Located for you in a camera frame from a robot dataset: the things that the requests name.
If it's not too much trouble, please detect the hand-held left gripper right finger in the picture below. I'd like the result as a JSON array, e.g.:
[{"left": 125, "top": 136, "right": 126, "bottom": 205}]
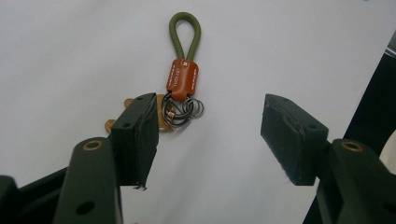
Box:
[{"left": 261, "top": 93, "right": 331, "bottom": 187}]

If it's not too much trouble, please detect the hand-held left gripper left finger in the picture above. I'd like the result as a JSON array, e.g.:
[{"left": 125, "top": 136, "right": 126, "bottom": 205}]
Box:
[{"left": 110, "top": 92, "right": 160, "bottom": 190}]

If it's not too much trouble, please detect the green cord brown leather keychain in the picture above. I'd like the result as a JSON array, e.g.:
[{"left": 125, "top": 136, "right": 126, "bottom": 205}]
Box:
[{"left": 105, "top": 11, "right": 205, "bottom": 134}]

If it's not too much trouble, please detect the white table mat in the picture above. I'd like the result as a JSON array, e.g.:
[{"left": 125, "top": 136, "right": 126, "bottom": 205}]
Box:
[{"left": 0, "top": 0, "right": 396, "bottom": 224}]

